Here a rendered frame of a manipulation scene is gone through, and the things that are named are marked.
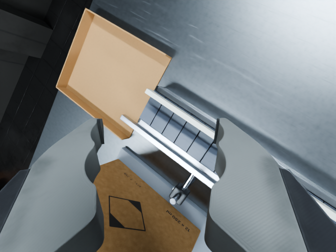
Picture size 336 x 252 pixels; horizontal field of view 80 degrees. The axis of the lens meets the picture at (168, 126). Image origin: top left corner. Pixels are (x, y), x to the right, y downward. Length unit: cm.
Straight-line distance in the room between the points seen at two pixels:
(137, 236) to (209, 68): 40
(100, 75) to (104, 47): 8
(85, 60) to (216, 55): 41
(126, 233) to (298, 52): 50
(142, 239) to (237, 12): 53
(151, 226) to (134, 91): 35
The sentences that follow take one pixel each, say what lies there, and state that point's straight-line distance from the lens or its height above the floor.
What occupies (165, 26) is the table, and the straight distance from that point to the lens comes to 59.
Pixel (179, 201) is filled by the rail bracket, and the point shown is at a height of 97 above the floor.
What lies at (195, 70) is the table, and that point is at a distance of 53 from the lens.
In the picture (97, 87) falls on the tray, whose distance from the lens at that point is 68.
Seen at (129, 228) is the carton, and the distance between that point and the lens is 46.
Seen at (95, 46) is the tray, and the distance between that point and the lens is 71.
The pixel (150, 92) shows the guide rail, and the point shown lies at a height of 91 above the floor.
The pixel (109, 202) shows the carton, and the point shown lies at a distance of 48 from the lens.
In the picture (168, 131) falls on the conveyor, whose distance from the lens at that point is 50.
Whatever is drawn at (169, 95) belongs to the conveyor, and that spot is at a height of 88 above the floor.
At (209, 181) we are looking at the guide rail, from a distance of 40.
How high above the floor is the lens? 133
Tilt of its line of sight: 66 degrees down
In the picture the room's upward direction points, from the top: 100 degrees counter-clockwise
